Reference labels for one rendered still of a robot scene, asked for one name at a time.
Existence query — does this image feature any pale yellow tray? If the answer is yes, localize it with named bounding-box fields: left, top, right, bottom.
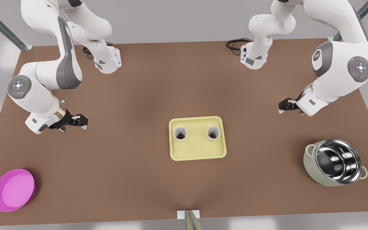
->
left=169, top=116, right=227, bottom=161

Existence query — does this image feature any pale green steel pot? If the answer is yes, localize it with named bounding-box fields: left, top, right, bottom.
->
left=303, top=138, right=368, bottom=187

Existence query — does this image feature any black cable loop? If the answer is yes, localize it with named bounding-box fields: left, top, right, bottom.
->
left=226, top=38, right=252, bottom=51
left=82, top=42, right=114, bottom=61

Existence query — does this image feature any silver frame post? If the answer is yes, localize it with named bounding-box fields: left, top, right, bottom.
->
left=328, top=0, right=368, bottom=42
left=0, top=3, right=33, bottom=51
left=177, top=210, right=203, bottom=230

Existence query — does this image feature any white IKEA cup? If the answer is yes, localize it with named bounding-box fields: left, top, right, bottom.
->
left=173, top=126, right=188, bottom=142
left=206, top=126, right=221, bottom=142

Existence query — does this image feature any pink round bowl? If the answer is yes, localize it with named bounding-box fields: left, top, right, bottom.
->
left=0, top=169, right=37, bottom=212

